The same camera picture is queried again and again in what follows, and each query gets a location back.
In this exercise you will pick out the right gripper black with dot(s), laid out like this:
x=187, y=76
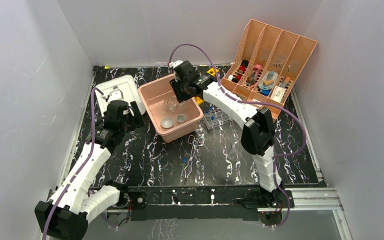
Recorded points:
x=175, y=84

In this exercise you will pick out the clear acrylic tube rack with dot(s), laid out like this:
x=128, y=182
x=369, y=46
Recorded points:
x=220, y=118

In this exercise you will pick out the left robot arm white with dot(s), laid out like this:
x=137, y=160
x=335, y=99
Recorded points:
x=68, y=212

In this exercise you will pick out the clear plastic funnel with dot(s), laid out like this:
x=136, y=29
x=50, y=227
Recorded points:
x=234, y=154

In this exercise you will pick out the pink plastic bin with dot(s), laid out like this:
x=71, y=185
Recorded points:
x=153, y=94

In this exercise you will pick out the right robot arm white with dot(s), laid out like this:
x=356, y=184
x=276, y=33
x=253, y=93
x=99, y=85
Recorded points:
x=256, y=123

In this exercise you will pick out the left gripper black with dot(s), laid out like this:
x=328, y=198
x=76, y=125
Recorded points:
x=136, y=120

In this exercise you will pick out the white bin lid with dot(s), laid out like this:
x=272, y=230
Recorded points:
x=122, y=88

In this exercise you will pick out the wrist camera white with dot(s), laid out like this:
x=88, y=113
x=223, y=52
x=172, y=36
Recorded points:
x=115, y=95
x=174, y=64

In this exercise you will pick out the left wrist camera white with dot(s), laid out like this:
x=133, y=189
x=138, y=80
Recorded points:
x=115, y=95

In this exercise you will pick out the white label box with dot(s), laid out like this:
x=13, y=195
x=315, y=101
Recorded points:
x=278, y=94

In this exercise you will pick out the pink desk organizer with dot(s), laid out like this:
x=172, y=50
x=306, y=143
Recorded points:
x=273, y=48

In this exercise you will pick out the metal wire tongs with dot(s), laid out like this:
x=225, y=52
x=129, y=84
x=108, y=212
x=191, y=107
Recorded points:
x=195, y=142

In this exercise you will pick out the red black bottle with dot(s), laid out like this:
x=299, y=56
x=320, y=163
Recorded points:
x=243, y=66

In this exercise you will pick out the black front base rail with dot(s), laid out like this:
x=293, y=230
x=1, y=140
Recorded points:
x=196, y=202

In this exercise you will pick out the yellow test tube rack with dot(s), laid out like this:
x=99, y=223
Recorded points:
x=212, y=71

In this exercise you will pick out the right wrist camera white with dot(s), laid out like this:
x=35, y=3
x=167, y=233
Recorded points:
x=174, y=64

